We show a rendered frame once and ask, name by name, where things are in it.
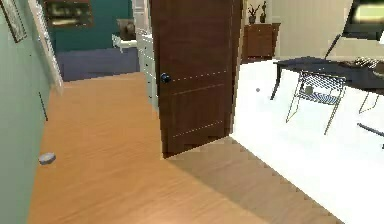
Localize thin black wall bar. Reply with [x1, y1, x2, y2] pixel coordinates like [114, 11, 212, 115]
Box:
[38, 92, 49, 122]

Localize grey wire mesh chair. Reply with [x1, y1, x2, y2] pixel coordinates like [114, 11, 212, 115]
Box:
[285, 70, 348, 136]

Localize white door frame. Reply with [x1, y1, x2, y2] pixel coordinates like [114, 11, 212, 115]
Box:
[27, 0, 64, 91]

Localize dark framed wall picture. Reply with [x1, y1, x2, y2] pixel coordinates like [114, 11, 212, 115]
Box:
[43, 0, 95, 29]

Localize dark potted house plant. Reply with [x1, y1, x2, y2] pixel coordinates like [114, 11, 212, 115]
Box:
[259, 0, 268, 24]
[247, 3, 262, 25]

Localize black table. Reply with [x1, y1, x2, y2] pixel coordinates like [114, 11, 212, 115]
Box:
[269, 56, 384, 101]

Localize dark brown room door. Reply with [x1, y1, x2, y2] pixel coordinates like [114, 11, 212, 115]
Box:
[149, 0, 244, 159]

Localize window with dark frame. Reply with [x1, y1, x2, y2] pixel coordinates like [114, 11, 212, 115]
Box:
[342, 0, 384, 41]

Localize white chest of drawers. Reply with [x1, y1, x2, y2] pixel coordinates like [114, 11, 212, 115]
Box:
[135, 28, 159, 111]

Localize brown wooden cabinet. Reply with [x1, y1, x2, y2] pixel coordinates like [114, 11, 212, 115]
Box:
[242, 22, 281, 64]

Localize grey round floor disc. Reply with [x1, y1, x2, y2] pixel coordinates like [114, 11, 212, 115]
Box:
[38, 152, 57, 166]

